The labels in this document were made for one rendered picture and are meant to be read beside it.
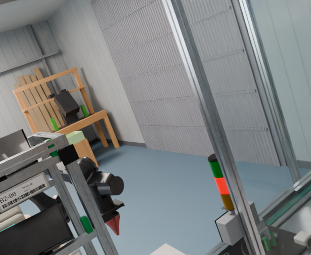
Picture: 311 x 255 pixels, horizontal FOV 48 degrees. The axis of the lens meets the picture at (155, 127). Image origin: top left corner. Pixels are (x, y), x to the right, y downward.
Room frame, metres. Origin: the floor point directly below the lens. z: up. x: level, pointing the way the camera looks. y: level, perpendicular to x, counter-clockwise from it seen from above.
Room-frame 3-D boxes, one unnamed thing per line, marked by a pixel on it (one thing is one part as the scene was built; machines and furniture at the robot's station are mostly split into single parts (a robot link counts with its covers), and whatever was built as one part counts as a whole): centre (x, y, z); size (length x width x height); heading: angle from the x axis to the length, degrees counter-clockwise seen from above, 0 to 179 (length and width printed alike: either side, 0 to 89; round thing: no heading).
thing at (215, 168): (0.89, -0.13, 1.38); 0.05 x 0.05 x 0.05
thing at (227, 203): (0.89, -0.13, 1.28); 0.05 x 0.05 x 0.05
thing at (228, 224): (0.89, -0.13, 1.29); 0.12 x 0.05 x 0.25; 119
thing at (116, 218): (1.04, 0.25, 1.27); 0.07 x 0.07 x 0.09; 29
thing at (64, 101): (6.87, 1.48, 0.94); 1.42 x 1.27 x 1.88; 118
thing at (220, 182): (0.89, -0.13, 1.33); 0.05 x 0.05 x 0.05
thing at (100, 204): (1.05, 0.24, 1.34); 0.10 x 0.07 x 0.07; 119
